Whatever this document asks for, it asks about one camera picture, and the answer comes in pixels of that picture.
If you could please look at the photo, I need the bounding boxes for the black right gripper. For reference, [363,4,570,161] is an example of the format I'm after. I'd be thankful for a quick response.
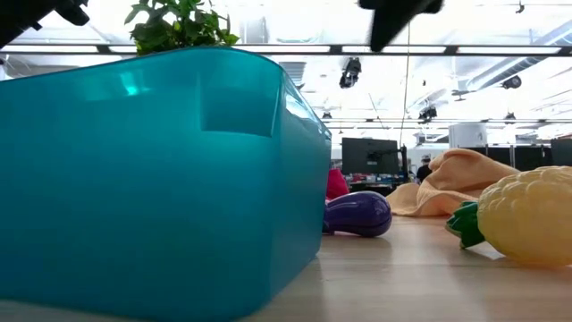
[358,0,444,53]

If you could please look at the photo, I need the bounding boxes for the purple toy eggplant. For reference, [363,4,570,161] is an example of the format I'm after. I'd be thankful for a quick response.
[322,191,393,239]

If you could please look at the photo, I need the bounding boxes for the yellow toy corn green leaves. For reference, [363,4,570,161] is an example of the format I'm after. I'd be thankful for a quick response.
[445,165,572,268]

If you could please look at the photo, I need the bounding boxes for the small black ceiling reel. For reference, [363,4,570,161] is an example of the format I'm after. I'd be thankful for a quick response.
[417,106,439,123]

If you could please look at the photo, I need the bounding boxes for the white ceiling air vent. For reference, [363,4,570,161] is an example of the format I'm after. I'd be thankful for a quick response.
[278,61,307,87]

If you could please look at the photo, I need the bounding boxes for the black computer monitor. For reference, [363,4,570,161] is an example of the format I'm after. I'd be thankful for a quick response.
[341,137,400,177]

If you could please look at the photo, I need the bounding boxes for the white box appliance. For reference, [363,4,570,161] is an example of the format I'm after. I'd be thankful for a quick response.
[448,123,489,150]

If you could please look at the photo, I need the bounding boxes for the black round ceiling reel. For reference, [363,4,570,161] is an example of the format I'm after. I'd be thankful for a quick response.
[500,74,524,91]

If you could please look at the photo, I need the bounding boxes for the person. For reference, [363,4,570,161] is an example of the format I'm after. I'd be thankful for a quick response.
[414,154,433,185]

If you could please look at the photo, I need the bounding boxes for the cluttered background desk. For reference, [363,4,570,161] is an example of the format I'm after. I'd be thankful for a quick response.
[348,175,417,199]

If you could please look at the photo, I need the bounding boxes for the pink red toy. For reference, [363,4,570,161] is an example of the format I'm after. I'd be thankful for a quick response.
[325,168,351,201]

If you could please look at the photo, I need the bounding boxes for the orange towel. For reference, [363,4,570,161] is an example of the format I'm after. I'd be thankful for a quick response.
[385,148,522,219]

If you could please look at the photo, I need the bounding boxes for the dark office partition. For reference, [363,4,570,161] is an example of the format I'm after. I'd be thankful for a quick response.
[462,146,553,174]

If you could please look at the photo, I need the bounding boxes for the green leafy potted plant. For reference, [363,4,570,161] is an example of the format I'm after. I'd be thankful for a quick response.
[123,0,241,57]

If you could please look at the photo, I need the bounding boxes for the dark monitor at edge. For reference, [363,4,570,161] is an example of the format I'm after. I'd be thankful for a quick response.
[550,138,572,169]

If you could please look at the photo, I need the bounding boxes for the teal plastic storage container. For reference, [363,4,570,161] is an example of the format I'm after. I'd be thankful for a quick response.
[0,47,332,322]

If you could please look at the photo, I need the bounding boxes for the black ceiling cable reel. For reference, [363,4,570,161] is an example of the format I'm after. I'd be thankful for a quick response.
[338,56,363,90]

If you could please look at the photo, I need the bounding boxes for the black overhead frame light bar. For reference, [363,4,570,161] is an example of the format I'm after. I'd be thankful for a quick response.
[0,43,572,57]

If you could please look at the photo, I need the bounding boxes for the round silver ceiling duct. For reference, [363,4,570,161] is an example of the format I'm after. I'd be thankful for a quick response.
[464,20,572,91]

